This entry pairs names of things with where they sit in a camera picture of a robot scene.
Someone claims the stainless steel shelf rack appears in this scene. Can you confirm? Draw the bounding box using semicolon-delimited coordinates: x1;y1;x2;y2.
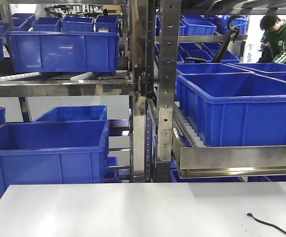
0;0;286;182

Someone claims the large blue bin lower left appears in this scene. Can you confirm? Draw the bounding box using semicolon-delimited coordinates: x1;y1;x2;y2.
0;120;109;197

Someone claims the large blue plastic bin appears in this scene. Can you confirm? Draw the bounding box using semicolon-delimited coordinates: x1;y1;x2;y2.
176;73;286;147

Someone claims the large blue bin upper left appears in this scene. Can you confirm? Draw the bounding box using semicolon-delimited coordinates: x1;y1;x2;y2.
5;32;119;73

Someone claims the person in green sweater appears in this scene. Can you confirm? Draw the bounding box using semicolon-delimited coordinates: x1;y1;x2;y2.
260;15;286;64

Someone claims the black cable on table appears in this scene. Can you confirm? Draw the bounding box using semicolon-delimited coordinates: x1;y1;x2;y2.
247;212;286;237

